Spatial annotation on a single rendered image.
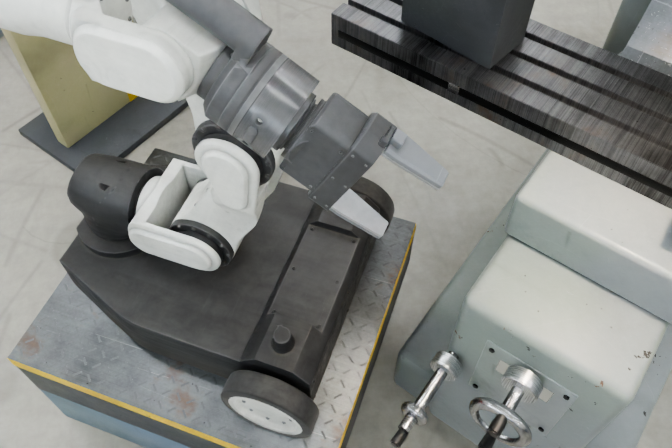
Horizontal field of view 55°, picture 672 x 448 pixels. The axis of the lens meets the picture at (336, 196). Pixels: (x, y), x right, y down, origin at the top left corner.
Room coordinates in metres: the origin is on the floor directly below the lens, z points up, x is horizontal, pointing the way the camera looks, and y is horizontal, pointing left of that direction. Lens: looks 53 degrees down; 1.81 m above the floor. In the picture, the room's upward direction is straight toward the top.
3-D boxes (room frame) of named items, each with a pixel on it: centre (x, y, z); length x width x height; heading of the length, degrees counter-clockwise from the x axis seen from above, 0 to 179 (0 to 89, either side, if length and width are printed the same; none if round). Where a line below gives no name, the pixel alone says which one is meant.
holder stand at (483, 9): (1.06, -0.25, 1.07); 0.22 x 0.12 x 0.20; 47
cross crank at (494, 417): (0.40, -0.31, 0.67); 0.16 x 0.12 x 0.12; 143
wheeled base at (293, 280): (0.79, 0.27, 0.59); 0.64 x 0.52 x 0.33; 70
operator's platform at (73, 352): (0.79, 0.27, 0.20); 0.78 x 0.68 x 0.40; 70
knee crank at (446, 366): (0.46, -0.18, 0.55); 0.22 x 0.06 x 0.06; 143
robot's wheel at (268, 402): (0.46, 0.13, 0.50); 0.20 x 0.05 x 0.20; 70
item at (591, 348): (0.78, -0.59, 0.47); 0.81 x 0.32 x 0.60; 143
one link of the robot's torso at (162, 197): (0.80, 0.30, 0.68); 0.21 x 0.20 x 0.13; 70
